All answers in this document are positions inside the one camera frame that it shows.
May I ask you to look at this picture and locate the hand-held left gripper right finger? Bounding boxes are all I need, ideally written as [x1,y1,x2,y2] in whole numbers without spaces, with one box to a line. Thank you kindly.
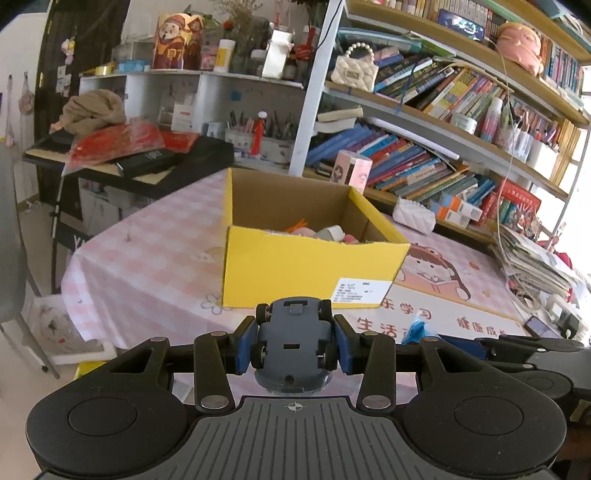
[332,315,460,413]

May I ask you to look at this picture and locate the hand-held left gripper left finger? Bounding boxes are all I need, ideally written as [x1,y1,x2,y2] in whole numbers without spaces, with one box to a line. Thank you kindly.
[131,318,260,413]

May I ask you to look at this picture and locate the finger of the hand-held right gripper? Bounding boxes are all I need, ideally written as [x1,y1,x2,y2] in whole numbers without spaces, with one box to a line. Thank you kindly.
[442,336,591,363]

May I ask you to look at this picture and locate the grey toy car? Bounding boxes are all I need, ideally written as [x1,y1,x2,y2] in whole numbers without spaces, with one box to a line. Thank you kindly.
[252,295,335,395]

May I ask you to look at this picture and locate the blue wrapper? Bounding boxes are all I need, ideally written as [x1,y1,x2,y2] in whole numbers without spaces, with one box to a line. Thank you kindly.
[401,316,439,344]

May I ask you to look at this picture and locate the yellow cardboard box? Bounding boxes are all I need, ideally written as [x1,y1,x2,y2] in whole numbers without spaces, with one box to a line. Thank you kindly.
[222,167,411,309]

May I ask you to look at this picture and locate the pink plush with orange tuft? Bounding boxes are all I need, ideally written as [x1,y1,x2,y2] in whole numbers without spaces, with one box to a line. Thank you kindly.
[284,217,319,237]

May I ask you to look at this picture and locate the black smartphone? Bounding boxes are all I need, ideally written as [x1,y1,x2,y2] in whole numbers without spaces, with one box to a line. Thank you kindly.
[524,316,561,340]

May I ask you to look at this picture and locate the white power strip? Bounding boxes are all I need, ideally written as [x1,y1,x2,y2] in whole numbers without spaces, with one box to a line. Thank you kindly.
[545,295,583,324]

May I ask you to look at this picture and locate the stack of newspapers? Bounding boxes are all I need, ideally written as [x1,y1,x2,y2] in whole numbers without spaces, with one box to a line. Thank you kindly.
[489,224,585,301]

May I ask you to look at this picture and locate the pink checkered printed tablecloth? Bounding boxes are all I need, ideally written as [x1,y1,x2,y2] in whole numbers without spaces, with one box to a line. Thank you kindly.
[60,168,532,407]

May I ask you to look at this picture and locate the orange white medicine box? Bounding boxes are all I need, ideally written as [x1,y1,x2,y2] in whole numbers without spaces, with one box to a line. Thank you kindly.
[441,194,483,220]
[429,203,469,229]

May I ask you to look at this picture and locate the white quilted pouch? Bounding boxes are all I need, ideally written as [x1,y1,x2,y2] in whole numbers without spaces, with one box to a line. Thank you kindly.
[392,198,437,234]

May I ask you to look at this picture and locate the red gift box set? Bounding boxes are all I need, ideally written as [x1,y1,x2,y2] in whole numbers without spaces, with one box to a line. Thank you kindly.
[482,180,542,232]

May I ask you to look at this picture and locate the pink printed carton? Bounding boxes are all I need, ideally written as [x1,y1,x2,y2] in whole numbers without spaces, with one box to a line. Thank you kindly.
[333,150,373,195]

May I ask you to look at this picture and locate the row of slanted blue books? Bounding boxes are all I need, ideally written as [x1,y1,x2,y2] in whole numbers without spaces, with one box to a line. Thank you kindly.
[305,124,497,204]

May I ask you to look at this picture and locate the white desk pen organizer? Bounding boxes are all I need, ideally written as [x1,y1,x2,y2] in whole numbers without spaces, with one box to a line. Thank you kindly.
[225,111,296,164]

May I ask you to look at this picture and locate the white pen cup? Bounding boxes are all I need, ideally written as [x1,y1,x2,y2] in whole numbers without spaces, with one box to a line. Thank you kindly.
[526,136,560,182]

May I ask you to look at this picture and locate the black flat case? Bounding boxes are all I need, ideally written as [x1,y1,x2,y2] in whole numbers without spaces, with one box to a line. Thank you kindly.
[115,148,185,178]

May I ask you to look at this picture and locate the red tassel ornament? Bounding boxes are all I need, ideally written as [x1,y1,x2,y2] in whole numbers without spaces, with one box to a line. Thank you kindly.
[252,111,269,155]

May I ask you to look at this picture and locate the coloured markers in clear cups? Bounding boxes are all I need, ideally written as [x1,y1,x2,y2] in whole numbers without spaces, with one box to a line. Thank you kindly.
[480,97,527,158]

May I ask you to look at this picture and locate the black keyboard stand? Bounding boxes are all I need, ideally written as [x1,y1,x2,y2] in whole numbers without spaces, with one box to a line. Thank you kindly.
[51,161,125,296]

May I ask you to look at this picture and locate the white tape roll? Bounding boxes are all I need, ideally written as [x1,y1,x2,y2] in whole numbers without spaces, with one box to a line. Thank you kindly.
[450,112,478,134]

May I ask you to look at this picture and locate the beige stacked books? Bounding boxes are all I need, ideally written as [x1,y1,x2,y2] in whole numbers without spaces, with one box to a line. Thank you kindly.
[316,106,365,132]

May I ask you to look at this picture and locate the red plastic packet bundle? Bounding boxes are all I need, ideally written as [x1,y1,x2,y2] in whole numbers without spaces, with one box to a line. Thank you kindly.
[65,122,201,167]

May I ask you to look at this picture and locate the white box with red label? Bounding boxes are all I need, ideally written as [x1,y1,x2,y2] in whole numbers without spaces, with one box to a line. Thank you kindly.
[172,104,195,132]

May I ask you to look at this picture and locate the grey chair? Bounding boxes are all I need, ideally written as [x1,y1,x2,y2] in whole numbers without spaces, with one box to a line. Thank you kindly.
[0,143,61,379]

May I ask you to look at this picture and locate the white cubby shelf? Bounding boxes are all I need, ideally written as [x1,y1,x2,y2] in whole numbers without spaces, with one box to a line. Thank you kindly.
[78,69,305,167]

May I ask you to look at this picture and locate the white quilted pearl handbag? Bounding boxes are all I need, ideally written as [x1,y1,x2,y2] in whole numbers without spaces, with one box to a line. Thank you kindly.
[332,42,379,93]

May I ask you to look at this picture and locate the beige knitted cloth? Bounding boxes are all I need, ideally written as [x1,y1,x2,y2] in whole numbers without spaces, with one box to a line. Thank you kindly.
[62,89,126,134]

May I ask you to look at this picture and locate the white yellow bottle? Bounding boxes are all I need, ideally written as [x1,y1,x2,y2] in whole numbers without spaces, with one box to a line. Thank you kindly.
[213,39,236,73]

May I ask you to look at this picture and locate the white paper carton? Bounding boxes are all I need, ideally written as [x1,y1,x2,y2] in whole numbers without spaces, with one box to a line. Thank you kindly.
[262,28,294,79]

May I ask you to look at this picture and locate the row of thin upright books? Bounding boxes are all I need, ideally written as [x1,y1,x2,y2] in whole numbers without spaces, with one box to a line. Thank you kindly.
[369,0,587,93]

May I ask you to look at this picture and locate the pink plush head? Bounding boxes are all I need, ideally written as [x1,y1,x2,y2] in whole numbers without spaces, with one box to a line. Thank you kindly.
[496,21,543,77]

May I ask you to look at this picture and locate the red fortune god canister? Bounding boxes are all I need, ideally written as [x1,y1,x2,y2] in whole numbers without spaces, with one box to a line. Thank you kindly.
[152,11,206,71]

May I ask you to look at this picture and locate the hanging net pouch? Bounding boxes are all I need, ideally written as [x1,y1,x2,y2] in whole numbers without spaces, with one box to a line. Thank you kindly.
[18,74,35,116]

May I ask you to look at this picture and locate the white cable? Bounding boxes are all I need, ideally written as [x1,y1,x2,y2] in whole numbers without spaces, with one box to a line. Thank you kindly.
[496,55,517,241]

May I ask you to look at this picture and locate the wooden bookshelf with white post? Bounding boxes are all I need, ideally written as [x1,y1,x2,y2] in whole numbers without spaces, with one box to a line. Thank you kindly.
[288,0,591,250]

